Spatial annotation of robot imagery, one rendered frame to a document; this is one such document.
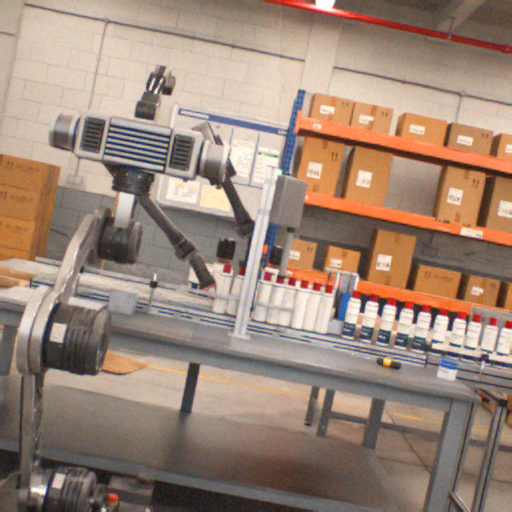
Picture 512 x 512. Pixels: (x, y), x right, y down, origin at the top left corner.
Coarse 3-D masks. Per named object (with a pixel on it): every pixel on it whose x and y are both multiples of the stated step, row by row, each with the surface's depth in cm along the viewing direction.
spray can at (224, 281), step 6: (228, 270) 294; (222, 276) 293; (228, 276) 293; (222, 282) 293; (228, 282) 294; (222, 288) 293; (228, 288) 294; (222, 294) 293; (216, 300) 294; (222, 300) 293; (216, 306) 294; (222, 306) 294; (216, 312) 294; (222, 312) 294
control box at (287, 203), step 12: (276, 180) 278; (288, 180) 277; (300, 180) 285; (276, 192) 278; (288, 192) 279; (300, 192) 286; (276, 204) 278; (288, 204) 281; (300, 204) 288; (276, 216) 277; (288, 216) 283; (300, 216) 290
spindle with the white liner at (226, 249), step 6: (222, 240) 320; (228, 240) 320; (234, 240) 321; (222, 246) 320; (228, 246) 319; (234, 246) 321; (222, 252) 320; (228, 252) 320; (234, 252) 322; (222, 258) 322; (228, 258) 321; (216, 264) 321; (222, 264) 320; (228, 264) 323; (216, 270) 321; (222, 270) 320; (216, 276) 320; (210, 300) 322
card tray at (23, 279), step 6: (0, 270) 308; (6, 270) 308; (12, 270) 308; (0, 276) 282; (6, 276) 308; (12, 276) 308; (18, 276) 308; (24, 276) 308; (30, 276) 308; (0, 282) 282; (6, 282) 282; (12, 282) 282; (18, 282) 282; (24, 282) 302; (30, 282) 304
